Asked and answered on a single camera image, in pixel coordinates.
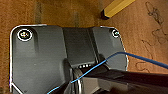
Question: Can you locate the blue cable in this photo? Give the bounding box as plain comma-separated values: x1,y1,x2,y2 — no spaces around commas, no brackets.
46,51,168,94

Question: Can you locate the thin black floor cord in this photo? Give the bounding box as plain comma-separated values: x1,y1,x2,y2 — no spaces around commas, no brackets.
141,1,168,73

